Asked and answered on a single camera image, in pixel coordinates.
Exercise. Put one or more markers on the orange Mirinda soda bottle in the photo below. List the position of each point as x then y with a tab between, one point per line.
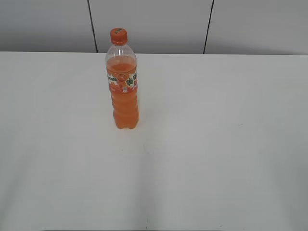
121	69

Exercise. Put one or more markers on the orange bottle cap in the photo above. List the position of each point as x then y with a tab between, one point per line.
118	36

